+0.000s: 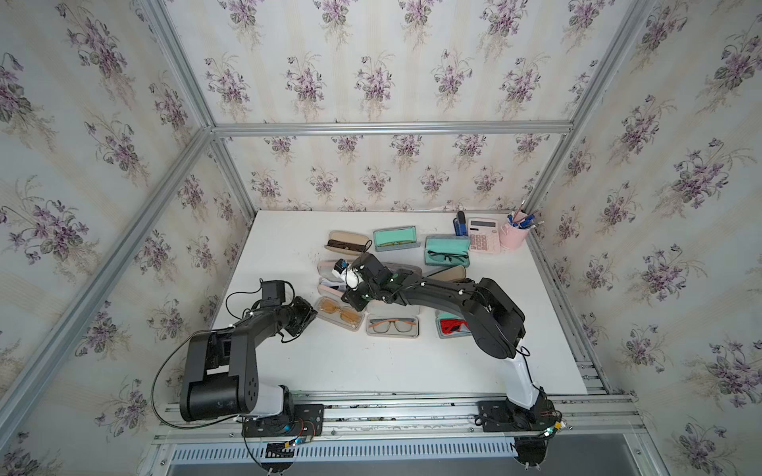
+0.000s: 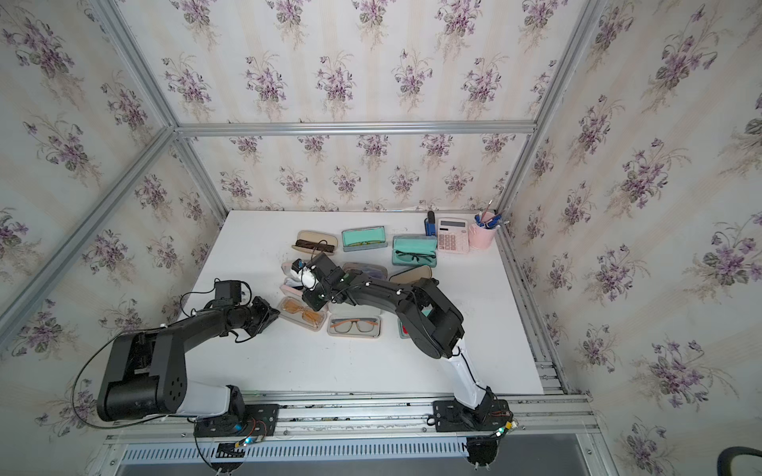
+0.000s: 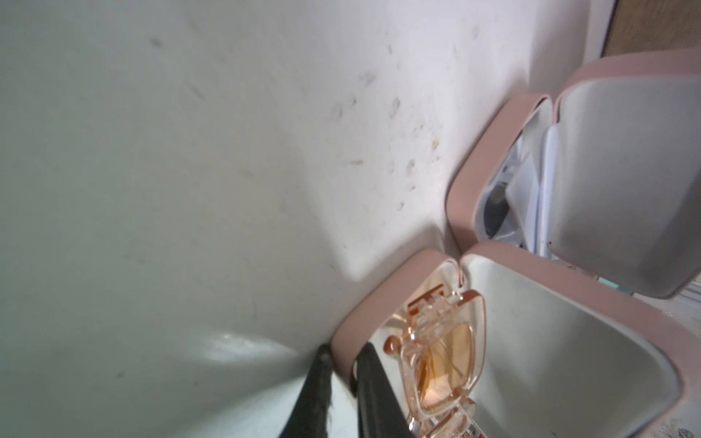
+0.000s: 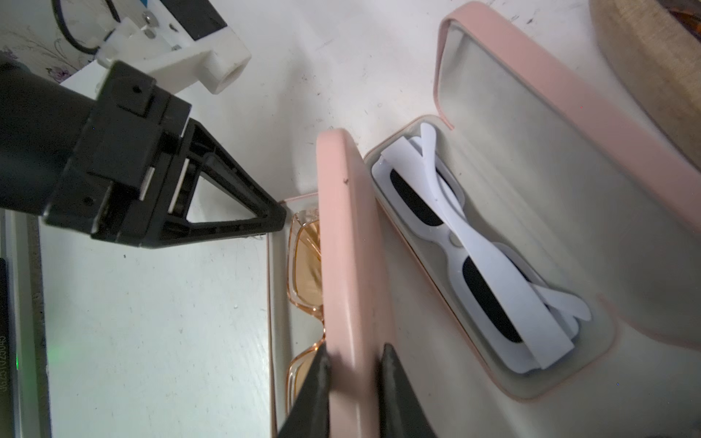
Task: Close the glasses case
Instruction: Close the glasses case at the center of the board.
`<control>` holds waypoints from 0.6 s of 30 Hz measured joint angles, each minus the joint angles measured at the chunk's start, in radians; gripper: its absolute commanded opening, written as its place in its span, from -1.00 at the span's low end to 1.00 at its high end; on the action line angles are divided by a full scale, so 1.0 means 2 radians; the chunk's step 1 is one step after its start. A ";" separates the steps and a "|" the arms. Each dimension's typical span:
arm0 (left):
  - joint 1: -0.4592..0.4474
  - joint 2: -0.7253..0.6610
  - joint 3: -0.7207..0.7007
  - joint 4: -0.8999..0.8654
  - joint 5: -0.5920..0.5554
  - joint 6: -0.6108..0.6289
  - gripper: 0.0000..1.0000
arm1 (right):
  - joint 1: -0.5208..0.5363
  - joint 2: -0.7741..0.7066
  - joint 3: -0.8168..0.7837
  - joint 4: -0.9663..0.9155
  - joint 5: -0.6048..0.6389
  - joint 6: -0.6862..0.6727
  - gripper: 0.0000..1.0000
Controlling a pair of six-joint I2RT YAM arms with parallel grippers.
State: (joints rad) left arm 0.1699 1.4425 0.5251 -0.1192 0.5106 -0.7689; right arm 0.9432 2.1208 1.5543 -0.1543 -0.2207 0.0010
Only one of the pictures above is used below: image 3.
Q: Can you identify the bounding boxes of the orange transparent glasses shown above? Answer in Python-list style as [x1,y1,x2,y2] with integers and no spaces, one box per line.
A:
[383,284,487,437]

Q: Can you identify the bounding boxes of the pink case white sunglasses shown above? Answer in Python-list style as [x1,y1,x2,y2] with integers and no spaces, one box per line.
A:
[445,49,700,299]

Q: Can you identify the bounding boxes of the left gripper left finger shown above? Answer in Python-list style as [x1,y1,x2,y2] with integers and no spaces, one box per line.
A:
[279,344,333,438]

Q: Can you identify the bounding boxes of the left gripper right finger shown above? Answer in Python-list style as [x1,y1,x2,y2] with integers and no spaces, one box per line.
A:
[355,343,414,438]

